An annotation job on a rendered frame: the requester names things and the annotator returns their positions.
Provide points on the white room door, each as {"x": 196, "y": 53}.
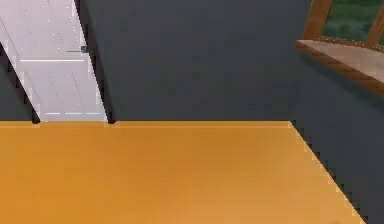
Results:
{"x": 50, "y": 66}

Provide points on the brown framed window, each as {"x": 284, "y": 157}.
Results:
{"x": 346, "y": 56}

